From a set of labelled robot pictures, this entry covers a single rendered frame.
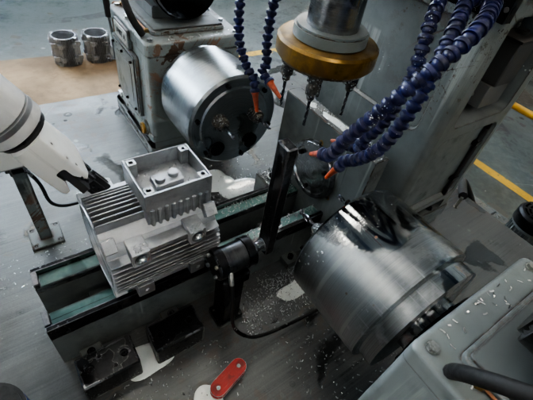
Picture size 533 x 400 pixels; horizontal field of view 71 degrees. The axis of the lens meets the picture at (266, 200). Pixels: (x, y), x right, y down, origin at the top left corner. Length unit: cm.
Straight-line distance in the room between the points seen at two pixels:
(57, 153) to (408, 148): 66
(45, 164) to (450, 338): 58
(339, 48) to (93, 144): 88
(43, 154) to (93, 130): 78
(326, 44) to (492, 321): 47
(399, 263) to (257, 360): 39
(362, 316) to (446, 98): 43
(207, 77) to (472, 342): 73
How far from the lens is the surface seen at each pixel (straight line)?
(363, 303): 59
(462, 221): 131
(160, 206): 63
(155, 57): 106
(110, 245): 63
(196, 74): 94
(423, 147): 84
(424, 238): 62
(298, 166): 94
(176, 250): 67
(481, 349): 54
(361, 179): 80
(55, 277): 83
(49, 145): 59
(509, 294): 64
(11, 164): 87
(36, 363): 89
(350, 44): 65
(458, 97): 78
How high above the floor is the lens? 157
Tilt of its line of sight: 44 degrees down
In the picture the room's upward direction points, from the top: 11 degrees clockwise
